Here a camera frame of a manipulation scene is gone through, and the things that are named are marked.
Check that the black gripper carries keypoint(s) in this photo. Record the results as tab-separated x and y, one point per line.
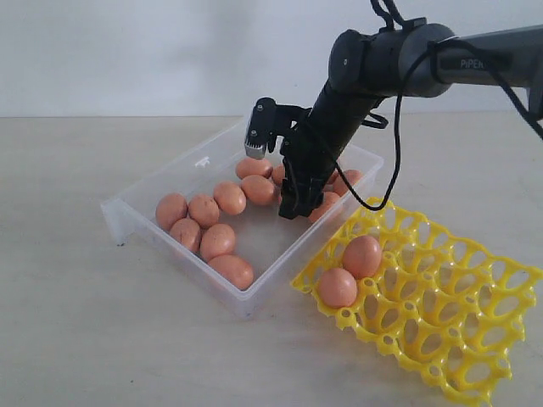
310	160

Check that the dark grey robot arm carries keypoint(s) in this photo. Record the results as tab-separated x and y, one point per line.
421	62

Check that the yellow plastic egg tray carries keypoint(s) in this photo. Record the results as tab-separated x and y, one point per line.
444	306

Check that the clear plastic bin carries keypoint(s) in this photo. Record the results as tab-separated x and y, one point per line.
278	249

